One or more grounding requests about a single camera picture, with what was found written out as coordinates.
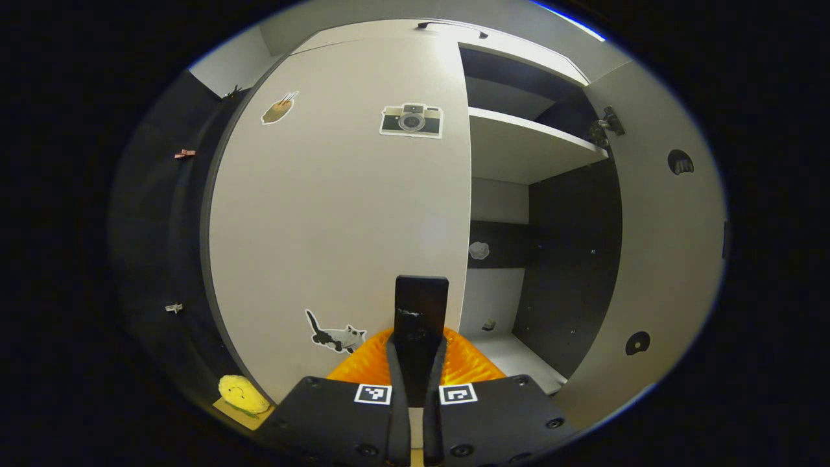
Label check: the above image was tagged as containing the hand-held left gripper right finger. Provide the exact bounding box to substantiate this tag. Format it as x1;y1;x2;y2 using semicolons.
423;328;581;467

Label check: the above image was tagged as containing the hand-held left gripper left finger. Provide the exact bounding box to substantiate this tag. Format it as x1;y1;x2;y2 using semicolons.
266;328;410;467

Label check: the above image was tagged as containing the black door handle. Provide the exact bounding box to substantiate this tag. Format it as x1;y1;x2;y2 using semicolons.
394;275;450;406

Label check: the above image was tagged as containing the beige double-door shoe cabinet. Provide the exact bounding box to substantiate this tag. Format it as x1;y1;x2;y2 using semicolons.
201;18;623;396

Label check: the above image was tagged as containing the beige cabinet door camera sticker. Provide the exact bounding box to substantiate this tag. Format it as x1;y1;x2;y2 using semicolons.
207;36;472;403

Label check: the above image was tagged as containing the beige cabinet door headphone sticker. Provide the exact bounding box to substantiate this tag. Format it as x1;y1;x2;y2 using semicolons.
558;62;728;429

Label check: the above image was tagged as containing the white cabinet shelf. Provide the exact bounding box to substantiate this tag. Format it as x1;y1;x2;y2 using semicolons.
468;107;609;186

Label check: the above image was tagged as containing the black metal door hinge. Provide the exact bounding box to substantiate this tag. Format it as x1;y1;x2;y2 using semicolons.
588;106;626;149

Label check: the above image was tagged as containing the yellow plush toy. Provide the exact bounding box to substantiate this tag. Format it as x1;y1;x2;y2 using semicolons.
218;374;271;416

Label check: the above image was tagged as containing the black backdrop cloth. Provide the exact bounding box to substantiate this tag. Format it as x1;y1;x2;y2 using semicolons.
110;68;260;416

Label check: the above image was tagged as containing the black curved cabinet handle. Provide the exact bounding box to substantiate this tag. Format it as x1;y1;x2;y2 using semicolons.
417;21;489;40

